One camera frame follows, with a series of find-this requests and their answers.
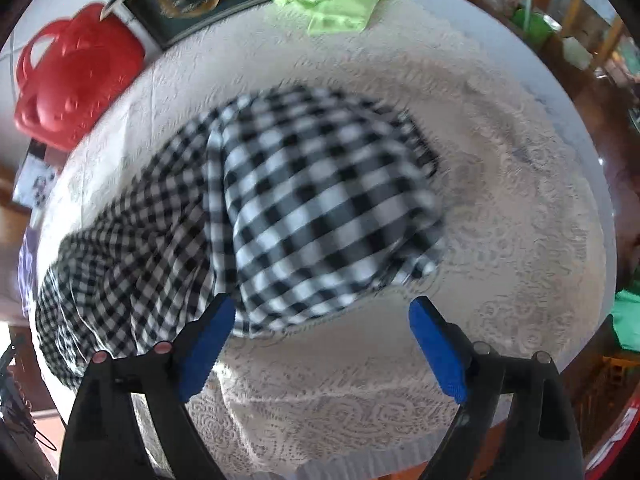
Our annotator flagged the black white checkered garment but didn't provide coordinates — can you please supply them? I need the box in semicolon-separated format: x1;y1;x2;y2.
35;86;444;388

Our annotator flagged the purple garment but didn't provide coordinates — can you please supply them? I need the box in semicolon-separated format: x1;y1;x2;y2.
17;226;39;316

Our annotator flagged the white lace tablecloth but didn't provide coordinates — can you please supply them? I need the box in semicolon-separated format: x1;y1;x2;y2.
37;0;616;479

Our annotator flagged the white printed box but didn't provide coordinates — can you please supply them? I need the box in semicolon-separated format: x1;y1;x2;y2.
12;154;60;209

